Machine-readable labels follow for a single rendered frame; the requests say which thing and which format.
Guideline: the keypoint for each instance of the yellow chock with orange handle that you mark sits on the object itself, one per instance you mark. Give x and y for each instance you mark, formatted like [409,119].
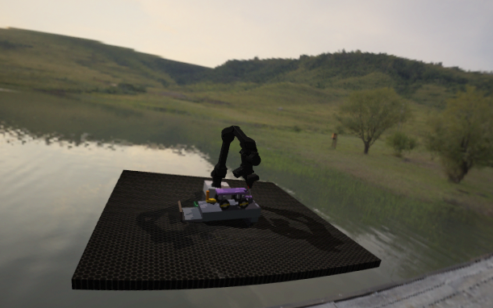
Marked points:
[210,199]

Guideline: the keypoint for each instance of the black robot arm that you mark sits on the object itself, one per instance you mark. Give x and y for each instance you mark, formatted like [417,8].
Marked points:
[248,154]

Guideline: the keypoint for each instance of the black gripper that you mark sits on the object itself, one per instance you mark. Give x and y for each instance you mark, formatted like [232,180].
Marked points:
[250,178]

